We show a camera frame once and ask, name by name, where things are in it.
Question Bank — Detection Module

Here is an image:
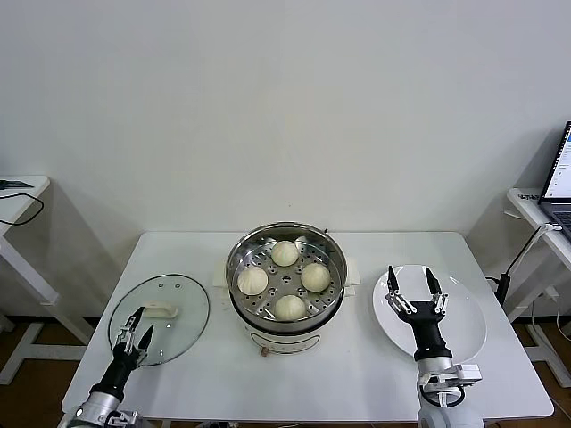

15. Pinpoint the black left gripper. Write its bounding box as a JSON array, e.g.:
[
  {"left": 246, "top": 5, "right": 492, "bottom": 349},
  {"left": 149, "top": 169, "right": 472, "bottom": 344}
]
[{"left": 91, "top": 306, "right": 155, "bottom": 401}]

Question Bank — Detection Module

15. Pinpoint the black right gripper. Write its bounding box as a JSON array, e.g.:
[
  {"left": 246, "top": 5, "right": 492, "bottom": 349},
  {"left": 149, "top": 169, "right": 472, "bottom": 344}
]
[{"left": 386, "top": 266, "right": 452, "bottom": 362}]

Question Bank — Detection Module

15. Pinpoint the round glass lid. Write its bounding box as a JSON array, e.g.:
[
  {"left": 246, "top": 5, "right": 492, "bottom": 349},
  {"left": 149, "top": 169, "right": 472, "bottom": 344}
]
[{"left": 108, "top": 273, "right": 211, "bottom": 367}]

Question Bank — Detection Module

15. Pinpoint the white steamed baozi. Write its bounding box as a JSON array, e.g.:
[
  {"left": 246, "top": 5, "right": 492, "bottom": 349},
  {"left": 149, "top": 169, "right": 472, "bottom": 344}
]
[
  {"left": 271, "top": 240, "right": 300, "bottom": 268},
  {"left": 273, "top": 293, "right": 308, "bottom": 321},
  {"left": 236, "top": 267, "right": 269, "bottom": 296},
  {"left": 300, "top": 262, "right": 332, "bottom": 292}
]

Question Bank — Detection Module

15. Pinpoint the steel steamer basket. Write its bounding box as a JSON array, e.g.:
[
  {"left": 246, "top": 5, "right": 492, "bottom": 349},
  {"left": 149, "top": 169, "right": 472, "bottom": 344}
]
[{"left": 225, "top": 221, "right": 348, "bottom": 329}]

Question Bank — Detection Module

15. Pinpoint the white round plate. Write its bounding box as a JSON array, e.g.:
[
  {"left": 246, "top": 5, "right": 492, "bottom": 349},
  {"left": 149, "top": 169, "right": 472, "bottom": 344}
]
[{"left": 372, "top": 263, "right": 488, "bottom": 366}]

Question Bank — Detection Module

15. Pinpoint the white electric cooker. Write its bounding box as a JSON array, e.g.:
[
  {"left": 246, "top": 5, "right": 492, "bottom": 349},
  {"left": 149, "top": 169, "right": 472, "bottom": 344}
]
[{"left": 212, "top": 258, "right": 361, "bottom": 358}]

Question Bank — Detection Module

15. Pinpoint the white side table with laptop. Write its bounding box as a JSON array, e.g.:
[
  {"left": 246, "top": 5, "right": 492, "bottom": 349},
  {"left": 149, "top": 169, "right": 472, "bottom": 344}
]
[{"left": 506, "top": 186, "right": 571, "bottom": 385}]

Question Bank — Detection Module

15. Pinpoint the grey open laptop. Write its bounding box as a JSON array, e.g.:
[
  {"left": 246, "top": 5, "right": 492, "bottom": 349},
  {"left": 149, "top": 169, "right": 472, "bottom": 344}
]
[{"left": 537, "top": 119, "right": 571, "bottom": 244}]

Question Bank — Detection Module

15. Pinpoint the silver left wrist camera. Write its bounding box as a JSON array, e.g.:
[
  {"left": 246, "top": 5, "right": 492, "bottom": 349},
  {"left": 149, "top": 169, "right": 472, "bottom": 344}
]
[{"left": 105, "top": 408, "right": 140, "bottom": 427}]

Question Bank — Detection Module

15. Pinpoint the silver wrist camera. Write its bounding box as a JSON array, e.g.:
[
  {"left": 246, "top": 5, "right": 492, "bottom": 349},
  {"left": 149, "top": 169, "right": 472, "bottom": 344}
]
[
  {"left": 445, "top": 363, "right": 484, "bottom": 385},
  {"left": 105, "top": 408, "right": 140, "bottom": 427}
]

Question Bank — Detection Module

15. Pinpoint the black charger cable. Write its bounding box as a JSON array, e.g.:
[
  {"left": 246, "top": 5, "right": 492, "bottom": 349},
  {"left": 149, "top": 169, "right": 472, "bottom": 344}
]
[{"left": 485, "top": 223, "right": 548, "bottom": 309}]

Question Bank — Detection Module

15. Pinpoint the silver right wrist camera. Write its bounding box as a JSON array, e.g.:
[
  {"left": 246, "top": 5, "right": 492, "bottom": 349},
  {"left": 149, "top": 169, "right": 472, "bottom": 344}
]
[{"left": 445, "top": 363, "right": 484, "bottom": 385}]

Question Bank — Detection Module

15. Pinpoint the thin black looped cable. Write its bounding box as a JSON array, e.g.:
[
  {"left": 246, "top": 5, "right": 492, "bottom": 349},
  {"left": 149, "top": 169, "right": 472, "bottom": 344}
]
[{"left": 0, "top": 191, "right": 45, "bottom": 226}]

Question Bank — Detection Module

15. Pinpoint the white side table with cable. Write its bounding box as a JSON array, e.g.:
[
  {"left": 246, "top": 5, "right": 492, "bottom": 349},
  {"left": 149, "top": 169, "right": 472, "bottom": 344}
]
[{"left": 0, "top": 174, "right": 97, "bottom": 385}]

